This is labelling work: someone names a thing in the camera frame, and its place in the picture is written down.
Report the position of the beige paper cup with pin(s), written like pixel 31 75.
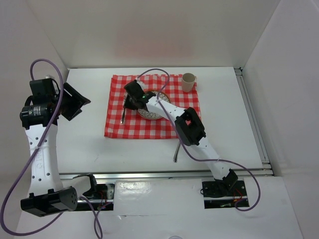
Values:
pixel 187 82

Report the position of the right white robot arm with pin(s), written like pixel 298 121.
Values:
pixel 188 127

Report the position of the right side aluminium rail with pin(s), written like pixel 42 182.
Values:
pixel 266 165

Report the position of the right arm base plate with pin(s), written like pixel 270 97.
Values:
pixel 216 198

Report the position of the silver fork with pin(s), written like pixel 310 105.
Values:
pixel 123 113

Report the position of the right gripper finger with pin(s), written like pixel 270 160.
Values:
pixel 126 96
pixel 131 104

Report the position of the floral patterned plate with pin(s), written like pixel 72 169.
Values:
pixel 150 115

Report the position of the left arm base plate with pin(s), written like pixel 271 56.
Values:
pixel 103 198

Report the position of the front aluminium rail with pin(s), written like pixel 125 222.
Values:
pixel 103 178

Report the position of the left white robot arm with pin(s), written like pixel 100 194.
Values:
pixel 47 194

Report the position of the aluminium rail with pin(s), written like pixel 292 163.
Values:
pixel 103 178
pixel 266 165

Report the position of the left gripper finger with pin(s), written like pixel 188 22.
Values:
pixel 73 97
pixel 70 111

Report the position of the red white checkered cloth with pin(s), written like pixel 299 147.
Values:
pixel 137 127

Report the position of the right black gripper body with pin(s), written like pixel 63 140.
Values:
pixel 133 98

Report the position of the silver knife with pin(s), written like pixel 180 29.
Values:
pixel 175 157

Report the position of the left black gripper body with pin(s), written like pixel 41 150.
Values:
pixel 55 99

